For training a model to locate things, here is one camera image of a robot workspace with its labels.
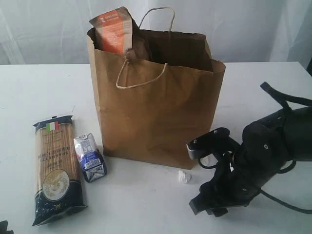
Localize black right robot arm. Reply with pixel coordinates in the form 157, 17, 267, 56
187, 107, 312, 217

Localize small milk carton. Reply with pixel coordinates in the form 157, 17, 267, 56
74, 133, 107, 183

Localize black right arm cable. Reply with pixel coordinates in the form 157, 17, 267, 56
259, 81, 312, 215

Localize spaghetti packet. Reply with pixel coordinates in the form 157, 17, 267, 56
32, 116, 87, 226

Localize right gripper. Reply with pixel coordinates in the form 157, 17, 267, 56
187, 127, 266, 217

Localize white crumpled paper piece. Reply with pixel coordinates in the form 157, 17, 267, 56
200, 156, 212, 168

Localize brown pouch orange label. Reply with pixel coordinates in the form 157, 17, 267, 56
89, 6, 152, 60

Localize brown paper bag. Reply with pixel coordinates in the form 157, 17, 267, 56
86, 7, 226, 171

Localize white paper scrap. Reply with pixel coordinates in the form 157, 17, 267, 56
178, 170, 192, 184

